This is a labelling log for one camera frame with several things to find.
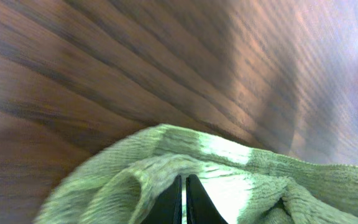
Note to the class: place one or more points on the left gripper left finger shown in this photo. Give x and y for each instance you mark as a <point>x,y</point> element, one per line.
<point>167,208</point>

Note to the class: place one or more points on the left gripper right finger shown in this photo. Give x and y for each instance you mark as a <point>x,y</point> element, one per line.
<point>199,207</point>

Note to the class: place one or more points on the light green microfiber cloth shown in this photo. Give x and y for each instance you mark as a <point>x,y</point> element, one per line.
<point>121,183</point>

